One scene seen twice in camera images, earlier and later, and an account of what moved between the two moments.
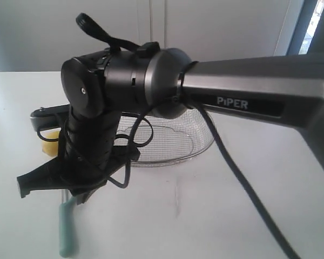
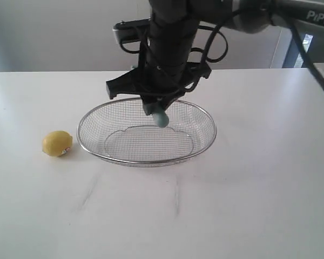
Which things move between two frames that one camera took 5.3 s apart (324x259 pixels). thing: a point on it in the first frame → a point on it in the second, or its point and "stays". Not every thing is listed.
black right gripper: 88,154 → 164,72
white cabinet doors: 38,35 stays
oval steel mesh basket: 163,142 stays
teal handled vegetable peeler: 68,228 → 157,113
